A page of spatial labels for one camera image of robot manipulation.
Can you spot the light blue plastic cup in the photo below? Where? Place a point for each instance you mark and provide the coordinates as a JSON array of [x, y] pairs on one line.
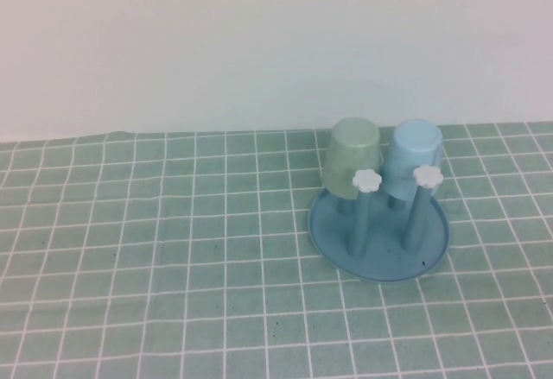
[[410, 150]]

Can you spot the translucent green plastic cup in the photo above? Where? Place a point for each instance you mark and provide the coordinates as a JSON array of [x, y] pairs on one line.
[[352, 154]]

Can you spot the blue cup stand white caps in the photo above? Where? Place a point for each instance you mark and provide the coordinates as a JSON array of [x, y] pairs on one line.
[[380, 262]]

